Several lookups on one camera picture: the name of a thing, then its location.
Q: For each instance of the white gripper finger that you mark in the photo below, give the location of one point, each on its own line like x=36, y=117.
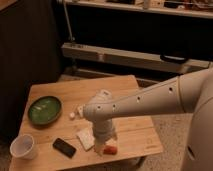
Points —
x=99, y=148

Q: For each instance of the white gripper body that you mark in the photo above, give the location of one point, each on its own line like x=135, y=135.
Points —
x=103, y=132

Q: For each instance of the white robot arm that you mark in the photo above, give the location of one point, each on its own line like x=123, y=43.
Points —
x=188, y=93

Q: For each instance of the green ceramic bowl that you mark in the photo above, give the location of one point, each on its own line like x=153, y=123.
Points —
x=44, y=110

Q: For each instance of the wooden table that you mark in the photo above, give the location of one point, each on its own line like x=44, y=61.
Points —
x=137, y=136

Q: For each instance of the small white cube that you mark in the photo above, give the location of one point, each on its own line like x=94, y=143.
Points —
x=72, y=116

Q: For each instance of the black smartphone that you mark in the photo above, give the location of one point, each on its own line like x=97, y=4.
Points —
x=64, y=147

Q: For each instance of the translucent plastic cup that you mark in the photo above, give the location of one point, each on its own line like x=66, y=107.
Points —
x=24, y=147

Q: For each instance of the grey metal beam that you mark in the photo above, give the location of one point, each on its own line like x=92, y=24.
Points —
x=130, y=59

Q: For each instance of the grey metal pole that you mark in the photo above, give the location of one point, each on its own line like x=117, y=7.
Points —
x=71, y=38

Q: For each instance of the black handle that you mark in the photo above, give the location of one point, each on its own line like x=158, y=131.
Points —
x=176, y=60

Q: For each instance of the upper wall shelf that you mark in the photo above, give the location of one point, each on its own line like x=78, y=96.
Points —
x=144, y=7

